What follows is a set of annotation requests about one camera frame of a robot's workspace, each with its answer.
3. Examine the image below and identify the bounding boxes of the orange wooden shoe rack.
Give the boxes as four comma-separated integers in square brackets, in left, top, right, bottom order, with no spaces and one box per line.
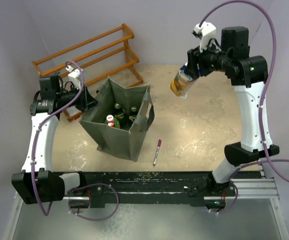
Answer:
[31,23,144,123]

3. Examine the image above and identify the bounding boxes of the green canvas tote bag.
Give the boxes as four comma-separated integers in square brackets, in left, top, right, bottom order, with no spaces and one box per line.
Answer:
[79,78,155,162]

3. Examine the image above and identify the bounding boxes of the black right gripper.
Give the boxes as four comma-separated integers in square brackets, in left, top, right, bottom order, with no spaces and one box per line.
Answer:
[184,37,232,80]

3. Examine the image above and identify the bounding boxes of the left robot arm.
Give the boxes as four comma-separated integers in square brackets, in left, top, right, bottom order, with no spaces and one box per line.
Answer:
[11,70,99,205]

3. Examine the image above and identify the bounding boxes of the orange juice plastic bottle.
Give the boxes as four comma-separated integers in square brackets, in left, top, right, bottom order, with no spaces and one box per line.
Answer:
[105,114,121,129]

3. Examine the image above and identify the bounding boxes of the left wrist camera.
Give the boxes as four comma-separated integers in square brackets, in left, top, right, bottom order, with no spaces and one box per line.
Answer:
[65,65,87,91]

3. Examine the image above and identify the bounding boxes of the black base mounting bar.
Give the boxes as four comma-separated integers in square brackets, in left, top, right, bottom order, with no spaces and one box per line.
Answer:
[66,171,236,208]

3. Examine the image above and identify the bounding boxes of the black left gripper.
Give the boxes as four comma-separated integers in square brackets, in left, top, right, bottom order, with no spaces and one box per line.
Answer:
[56,82,100,111]

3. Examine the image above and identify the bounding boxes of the blue orange juice carton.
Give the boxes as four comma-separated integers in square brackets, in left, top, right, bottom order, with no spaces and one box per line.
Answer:
[169,62,196,99]

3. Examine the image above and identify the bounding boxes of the pink white marker pen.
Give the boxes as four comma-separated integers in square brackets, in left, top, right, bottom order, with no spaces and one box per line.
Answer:
[152,139,162,167]

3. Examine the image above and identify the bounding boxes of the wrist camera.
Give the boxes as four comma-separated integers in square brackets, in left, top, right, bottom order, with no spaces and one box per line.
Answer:
[65,65,87,91]
[192,21,217,53]

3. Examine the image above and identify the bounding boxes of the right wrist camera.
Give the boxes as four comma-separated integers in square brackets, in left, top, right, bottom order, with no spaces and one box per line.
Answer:
[192,21,217,53]

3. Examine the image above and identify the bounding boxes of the dark cola glass bottle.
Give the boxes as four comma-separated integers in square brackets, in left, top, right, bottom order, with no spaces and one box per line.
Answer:
[107,121,116,127]

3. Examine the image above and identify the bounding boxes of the green Perrier glass bottle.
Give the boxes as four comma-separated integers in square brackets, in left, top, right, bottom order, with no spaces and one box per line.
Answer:
[114,103,128,128]

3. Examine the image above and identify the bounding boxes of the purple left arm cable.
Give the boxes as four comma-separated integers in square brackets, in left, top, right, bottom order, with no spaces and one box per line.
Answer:
[29,59,120,222]

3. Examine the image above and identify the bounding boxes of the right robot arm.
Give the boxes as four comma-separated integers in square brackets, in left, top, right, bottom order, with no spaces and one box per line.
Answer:
[184,22,280,196]

